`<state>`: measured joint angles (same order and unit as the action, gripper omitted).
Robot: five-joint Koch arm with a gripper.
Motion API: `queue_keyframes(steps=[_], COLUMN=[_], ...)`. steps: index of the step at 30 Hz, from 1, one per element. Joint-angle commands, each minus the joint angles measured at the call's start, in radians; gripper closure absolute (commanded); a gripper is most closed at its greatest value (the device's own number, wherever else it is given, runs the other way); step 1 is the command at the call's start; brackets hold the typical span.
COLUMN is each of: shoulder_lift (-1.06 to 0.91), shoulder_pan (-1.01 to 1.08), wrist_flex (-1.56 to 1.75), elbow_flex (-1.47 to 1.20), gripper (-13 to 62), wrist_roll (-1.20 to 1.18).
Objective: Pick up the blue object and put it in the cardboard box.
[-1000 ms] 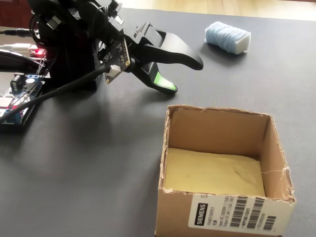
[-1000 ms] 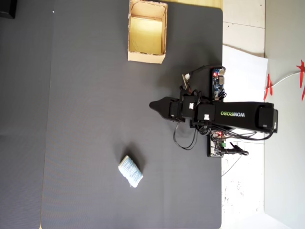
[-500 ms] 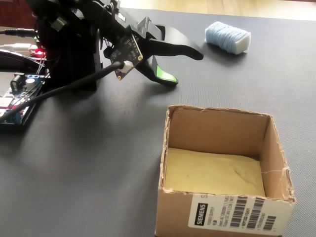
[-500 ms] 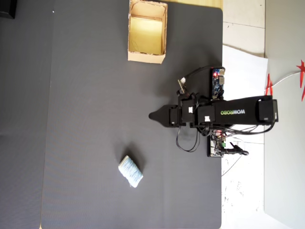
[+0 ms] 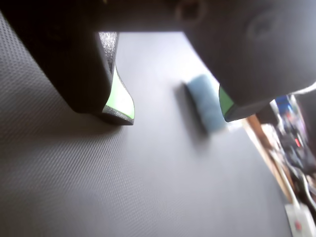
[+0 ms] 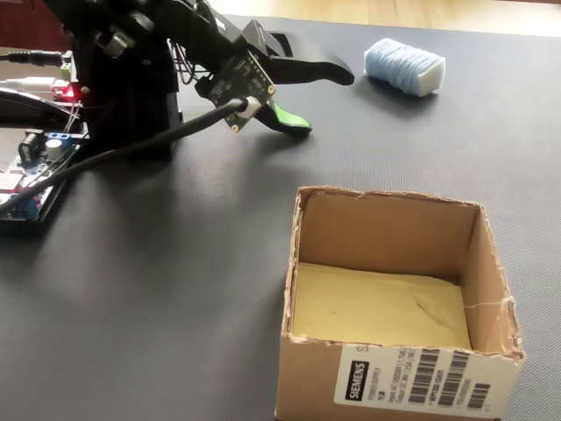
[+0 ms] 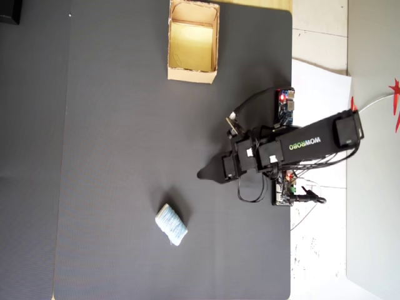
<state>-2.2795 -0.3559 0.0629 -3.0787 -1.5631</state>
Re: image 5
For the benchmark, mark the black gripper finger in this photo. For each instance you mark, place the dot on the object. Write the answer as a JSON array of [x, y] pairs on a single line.
[[259, 61], [74, 69]]

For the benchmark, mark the light blue block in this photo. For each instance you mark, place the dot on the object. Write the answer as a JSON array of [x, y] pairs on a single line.
[[207, 103]]

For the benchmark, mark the blue circuit board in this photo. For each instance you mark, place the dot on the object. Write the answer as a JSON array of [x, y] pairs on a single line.
[[284, 102]]

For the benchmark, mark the dark grey textured mat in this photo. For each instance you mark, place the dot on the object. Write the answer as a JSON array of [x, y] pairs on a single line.
[[123, 177]]

